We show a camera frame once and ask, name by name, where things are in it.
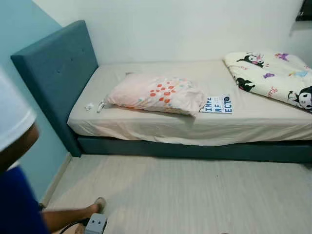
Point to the white book with blue letters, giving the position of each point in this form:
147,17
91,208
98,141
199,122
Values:
219,105

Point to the pink pillow with orange dots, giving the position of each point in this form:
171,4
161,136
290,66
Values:
156,92

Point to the small white wrapper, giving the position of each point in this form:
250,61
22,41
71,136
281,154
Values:
100,106

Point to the white tissue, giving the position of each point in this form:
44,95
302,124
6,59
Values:
89,107

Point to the cream quilt with cartoon print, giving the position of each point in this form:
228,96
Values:
273,73

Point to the mattress with cream sheet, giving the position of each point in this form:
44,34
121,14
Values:
170,124

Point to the person in white shirt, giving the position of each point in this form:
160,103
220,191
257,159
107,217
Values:
12,117

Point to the black wall fixture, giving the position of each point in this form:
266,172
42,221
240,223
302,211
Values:
304,9

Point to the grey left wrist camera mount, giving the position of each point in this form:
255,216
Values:
96,224

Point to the teal upholstered bed frame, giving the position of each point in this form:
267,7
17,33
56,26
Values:
58,63

